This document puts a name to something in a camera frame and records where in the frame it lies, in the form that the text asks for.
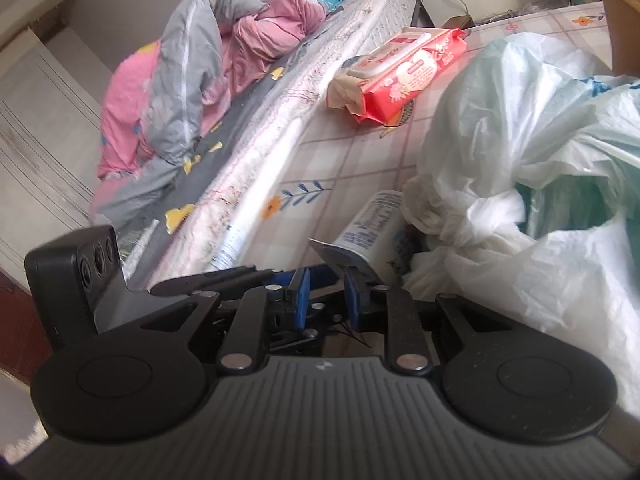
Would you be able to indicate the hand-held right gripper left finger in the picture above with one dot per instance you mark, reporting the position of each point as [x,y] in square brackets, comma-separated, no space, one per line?
[301,305]

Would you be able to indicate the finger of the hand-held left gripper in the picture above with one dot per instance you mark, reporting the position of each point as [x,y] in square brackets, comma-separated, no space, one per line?
[325,310]
[210,280]

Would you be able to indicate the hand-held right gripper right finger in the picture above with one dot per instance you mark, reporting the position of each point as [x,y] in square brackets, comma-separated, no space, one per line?
[352,305]

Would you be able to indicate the white tied plastic bag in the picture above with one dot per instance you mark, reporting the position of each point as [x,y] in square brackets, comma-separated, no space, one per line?
[525,135]

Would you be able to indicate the red wet wipes pack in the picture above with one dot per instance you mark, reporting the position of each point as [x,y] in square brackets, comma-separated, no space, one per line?
[410,75]

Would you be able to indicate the white wooden cabinet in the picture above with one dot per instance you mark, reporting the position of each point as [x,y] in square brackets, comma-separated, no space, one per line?
[40,135]

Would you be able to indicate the pink and grey quilt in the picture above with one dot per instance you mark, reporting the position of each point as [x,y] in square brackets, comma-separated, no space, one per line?
[200,60]

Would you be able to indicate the large cardboard box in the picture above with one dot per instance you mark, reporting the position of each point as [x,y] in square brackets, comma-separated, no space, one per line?
[622,25]

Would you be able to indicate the flat brown cardboard piece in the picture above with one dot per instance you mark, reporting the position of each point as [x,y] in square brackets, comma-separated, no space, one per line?
[457,21]

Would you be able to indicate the white striped mattress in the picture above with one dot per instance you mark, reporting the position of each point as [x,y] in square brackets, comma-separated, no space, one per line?
[260,210]

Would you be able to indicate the grey bedsheet with yellow print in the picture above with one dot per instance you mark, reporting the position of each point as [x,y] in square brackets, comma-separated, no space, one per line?
[210,135]

